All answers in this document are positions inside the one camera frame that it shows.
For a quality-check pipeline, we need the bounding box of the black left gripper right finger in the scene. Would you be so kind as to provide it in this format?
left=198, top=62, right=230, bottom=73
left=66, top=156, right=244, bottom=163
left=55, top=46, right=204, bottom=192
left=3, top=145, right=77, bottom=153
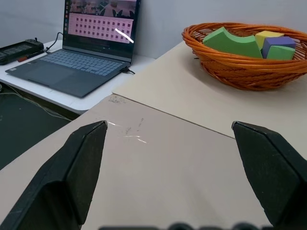
left=231, top=121, right=307, bottom=228

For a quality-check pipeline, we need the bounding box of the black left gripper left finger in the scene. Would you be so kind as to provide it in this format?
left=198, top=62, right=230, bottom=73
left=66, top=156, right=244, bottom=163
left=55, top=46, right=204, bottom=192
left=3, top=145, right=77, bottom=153
left=0, top=120, right=108, bottom=230

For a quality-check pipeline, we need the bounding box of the white side table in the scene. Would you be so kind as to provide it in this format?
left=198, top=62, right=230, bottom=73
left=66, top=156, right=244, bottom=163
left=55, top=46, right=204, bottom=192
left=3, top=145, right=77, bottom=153
left=0, top=40, right=154, bottom=115

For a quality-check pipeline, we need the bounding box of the orange wicker basket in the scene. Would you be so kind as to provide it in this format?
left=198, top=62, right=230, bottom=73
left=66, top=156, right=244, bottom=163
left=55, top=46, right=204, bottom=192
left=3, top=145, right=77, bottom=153
left=181, top=22, right=307, bottom=91

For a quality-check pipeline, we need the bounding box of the small green foam block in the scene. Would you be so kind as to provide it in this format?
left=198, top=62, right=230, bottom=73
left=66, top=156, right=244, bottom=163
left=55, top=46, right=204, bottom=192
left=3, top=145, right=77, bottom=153
left=266, top=45, right=295, bottom=60

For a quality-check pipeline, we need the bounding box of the red and black pen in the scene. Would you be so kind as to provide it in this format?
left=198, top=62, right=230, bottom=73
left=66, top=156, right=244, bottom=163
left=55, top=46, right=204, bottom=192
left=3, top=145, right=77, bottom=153
left=17, top=50, right=45, bottom=62

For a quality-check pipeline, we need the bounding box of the grey open laptop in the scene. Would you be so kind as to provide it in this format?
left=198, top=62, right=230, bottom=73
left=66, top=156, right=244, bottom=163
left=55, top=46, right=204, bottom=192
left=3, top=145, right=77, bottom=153
left=5, top=0, right=142, bottom=98

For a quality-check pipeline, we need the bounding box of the purple foam block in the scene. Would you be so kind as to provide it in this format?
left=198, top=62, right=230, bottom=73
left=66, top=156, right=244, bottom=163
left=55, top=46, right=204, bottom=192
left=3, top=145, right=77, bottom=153
left=261, top=36, right=297, bottom=59

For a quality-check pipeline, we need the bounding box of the green curved foam block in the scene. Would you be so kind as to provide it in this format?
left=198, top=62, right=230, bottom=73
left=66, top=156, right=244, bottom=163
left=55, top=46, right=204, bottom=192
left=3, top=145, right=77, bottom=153
left=202, top=26, right=263, bottom=59

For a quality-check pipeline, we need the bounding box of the black handheld controller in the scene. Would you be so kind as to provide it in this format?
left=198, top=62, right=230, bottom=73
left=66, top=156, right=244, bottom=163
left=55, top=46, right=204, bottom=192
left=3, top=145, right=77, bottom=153
left=0, top=37, right=45, bottom=66

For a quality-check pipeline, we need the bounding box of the yellow foam block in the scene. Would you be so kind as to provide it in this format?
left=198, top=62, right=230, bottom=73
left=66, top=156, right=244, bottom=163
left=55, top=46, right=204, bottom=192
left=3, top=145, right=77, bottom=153
left=254, top=30, right=285, bottom=50

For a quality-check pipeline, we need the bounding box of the black laptop power cable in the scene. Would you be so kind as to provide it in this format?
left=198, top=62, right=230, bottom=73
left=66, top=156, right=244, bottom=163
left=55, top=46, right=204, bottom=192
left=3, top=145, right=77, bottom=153
left=45, top=32, right=64, bottom=54

